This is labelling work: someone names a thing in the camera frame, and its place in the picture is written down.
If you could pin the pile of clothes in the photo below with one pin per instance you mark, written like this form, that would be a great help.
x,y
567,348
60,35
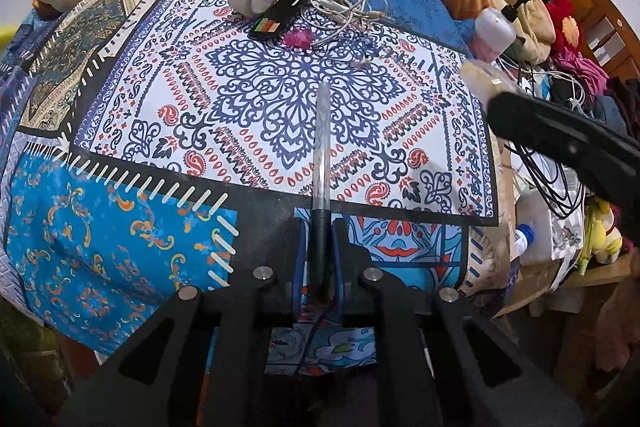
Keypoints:
x,y
605,92

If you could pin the white pump bottle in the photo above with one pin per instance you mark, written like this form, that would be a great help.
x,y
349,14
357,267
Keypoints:
x,y
495,32

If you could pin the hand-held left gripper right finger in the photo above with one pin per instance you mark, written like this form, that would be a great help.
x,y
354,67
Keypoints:
x,y
341,259

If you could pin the yellow plush toy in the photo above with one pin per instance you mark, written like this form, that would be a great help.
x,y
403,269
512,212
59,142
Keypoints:
x,y
602,237

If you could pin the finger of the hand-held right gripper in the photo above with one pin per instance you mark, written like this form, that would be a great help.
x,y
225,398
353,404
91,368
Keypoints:
x,y
545,132

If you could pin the clear ballpoint pen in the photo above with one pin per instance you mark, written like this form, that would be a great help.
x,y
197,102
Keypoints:
x,y
320,167

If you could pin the plastic bottle with blue cap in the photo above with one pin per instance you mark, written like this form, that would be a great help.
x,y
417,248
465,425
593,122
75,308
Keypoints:
x,y
535,232

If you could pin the blue patchwork bedsheet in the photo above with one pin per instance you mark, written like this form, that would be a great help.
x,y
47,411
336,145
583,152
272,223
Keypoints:
x,y
150,187

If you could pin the red plush toy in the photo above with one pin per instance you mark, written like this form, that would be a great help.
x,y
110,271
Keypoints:
x,y
562,17

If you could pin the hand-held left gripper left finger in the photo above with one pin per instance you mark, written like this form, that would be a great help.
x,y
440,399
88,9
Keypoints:
x,y
300,259

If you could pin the pink fluffy flower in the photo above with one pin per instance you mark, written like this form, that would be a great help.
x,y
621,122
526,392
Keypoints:
x,y
299,39

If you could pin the black card with coloured stripes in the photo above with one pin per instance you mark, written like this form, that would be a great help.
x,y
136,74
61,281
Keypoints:
x,y
280,17

